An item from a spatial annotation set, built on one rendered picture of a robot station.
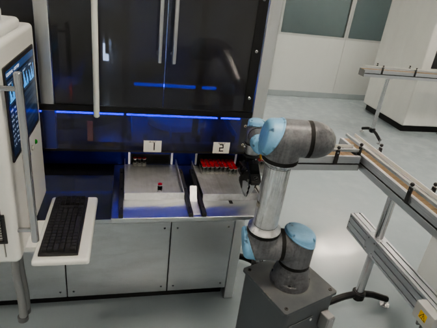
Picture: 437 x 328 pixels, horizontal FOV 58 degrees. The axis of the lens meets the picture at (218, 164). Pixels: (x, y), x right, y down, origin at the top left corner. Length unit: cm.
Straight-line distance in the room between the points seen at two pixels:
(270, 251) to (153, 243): 96
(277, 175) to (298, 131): 16
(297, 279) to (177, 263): 99
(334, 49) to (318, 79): 56
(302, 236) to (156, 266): 112
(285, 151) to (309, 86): 611
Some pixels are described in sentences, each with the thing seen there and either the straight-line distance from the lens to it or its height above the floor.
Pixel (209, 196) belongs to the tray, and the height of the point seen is 90.
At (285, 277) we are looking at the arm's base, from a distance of 150.
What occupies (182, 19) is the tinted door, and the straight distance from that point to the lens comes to 179.
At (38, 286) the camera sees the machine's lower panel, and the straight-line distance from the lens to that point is 243.
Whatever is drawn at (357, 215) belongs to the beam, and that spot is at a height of 55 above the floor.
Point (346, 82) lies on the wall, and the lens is 758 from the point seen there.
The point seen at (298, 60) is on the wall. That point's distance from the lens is 706.
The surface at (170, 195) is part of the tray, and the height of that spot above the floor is 90.
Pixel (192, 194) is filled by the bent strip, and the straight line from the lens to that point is 177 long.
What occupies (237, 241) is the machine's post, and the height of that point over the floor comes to 43.
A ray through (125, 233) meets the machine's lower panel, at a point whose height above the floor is 51.
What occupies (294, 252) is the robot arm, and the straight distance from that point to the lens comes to 143.
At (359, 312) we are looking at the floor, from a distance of 279.
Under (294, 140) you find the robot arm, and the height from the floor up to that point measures 139.
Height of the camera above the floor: 180
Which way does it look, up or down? 26 degrees down
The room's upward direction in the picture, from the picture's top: 7 degrees clockwise
